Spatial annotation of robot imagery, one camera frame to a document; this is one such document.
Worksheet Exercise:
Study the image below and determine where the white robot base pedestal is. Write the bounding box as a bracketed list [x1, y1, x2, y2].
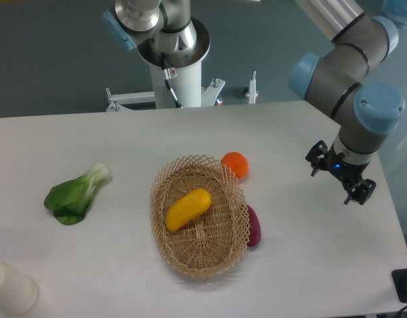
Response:
[103, 1, 225, 111]

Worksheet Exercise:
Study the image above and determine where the green bok choy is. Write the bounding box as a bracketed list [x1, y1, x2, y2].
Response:
[44, 162, 112, 226]

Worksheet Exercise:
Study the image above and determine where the black device at edge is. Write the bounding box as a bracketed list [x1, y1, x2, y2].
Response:
[391, 268, 407, 303]

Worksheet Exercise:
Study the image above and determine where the yellow mango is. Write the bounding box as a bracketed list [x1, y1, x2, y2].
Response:
[165, 188, 212, 232]

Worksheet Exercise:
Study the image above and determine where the blue object top right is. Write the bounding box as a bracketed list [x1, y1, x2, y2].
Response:
[382, 0, 407, 28]

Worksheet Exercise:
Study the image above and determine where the orange fruit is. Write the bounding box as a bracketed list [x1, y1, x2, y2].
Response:
[220, 152, 249, 179]

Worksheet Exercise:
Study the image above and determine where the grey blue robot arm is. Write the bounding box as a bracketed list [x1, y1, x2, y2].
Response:
[289, 1, 405, 205]

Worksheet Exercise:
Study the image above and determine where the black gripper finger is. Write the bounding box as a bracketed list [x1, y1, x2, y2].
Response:
[305, 140, 328, 176]
[343, 178, 377, 205]

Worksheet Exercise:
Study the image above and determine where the purple sweet potato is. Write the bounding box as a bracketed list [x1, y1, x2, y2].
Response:
[247, 205, 261, 247]

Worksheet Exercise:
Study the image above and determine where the woven wicker basket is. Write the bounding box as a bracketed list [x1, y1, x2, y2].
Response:
[150, 155, 250, 278]

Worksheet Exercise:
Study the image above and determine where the black base cable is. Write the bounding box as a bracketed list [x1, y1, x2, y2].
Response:
[160, 52, 184, 109]

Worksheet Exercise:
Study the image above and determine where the cream cylinder bottle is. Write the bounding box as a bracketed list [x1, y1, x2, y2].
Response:
[0, 259, 39, 315]

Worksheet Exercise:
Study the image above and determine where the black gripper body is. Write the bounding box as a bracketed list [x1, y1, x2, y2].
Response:
[324, 146, 367, 190]

